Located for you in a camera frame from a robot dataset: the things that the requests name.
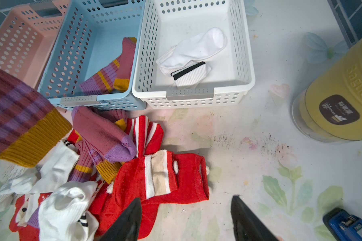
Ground white sock front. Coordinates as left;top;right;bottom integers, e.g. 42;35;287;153
0;142;99;241

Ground light blue plastic basket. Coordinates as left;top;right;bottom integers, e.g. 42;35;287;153
38;1;146;111

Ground yellow pen cup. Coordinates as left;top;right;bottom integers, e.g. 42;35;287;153
292;39;362;143

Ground pink plastic basket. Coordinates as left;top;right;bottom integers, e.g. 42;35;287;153
0;1;70;89

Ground white plastic basket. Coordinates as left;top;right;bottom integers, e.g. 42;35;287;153
132;1;255;109

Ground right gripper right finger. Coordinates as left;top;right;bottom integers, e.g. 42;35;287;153
231;195;278;241

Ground purple sock in pile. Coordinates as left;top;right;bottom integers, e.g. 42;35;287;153
68;106;137;184

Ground purple striped sock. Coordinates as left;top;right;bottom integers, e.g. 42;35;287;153
0;69;72;168
79;37;137;95

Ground red striped sock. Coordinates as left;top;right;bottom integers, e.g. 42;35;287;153
125;115;164;158

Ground red sock front left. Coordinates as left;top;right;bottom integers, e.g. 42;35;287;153
9;193;51;241

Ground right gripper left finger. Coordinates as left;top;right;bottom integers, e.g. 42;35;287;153
100;198;142;241

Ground white sock black stripes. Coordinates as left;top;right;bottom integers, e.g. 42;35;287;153
156;27;227;89

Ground red white sock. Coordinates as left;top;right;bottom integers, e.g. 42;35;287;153
89;150;209;239

